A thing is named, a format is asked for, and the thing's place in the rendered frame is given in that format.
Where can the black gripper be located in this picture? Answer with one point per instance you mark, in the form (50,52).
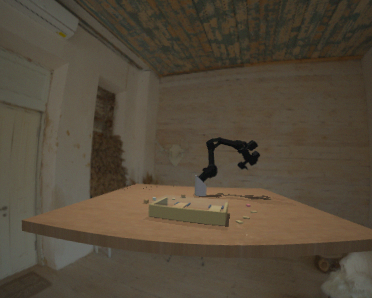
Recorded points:
(242,165)

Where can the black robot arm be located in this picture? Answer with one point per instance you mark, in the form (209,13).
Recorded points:
(211,170)

